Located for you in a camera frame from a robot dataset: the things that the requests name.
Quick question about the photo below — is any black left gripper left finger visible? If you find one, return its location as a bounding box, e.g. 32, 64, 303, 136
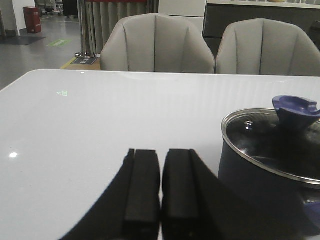
62, 149, 160, 240

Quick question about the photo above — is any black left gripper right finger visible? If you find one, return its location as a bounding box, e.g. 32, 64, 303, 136
162, 149, 307, 240

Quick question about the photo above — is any dark blue saucepan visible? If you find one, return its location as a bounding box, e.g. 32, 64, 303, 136
218, 142, 320, 237

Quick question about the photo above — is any glass lid with blue knob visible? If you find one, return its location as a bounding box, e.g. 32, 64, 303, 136
219, 95, 320, 186

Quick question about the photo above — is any left grey upholstered chair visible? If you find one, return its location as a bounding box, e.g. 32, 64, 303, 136
100, 13, 215, 74

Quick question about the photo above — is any grey upholstered chair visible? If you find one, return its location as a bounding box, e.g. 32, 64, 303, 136
100, 13, 215, 74
216, 18, 320, 77

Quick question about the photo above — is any right grey upholstered chair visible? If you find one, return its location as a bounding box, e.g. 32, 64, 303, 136
216, 18, 320, 77

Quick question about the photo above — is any dark grey counter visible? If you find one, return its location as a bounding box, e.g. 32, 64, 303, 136
202, 0, 320, 57

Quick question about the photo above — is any white cabinet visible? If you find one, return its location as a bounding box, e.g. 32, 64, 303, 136
158, 0, 207, 35

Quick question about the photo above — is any red bin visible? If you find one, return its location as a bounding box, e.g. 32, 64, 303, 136
23, 6, 42, 34

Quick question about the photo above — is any chrome stanchion post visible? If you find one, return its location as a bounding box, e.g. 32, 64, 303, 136
75, 0, 97, 59

